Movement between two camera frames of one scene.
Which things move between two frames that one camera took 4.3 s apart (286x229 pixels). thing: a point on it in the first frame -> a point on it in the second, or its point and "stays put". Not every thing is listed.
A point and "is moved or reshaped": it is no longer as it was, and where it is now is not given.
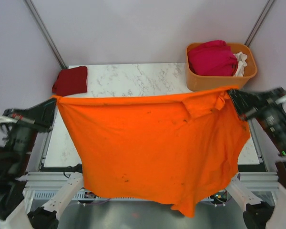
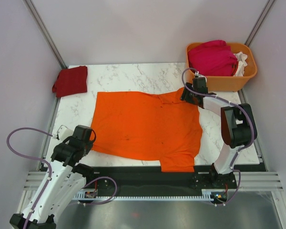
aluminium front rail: x=57 y=181 stays put
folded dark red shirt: x=71 y=81 stays put
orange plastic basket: x=196 y=83 stays put
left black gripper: x=22 y=115 -> x=89 y=146
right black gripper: x=250 y=103 -> x=188 y=88
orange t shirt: x=180 y=150 is moved or reshaped
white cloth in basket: x=241 y=58 stays put
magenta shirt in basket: x=214 y=58 stays put
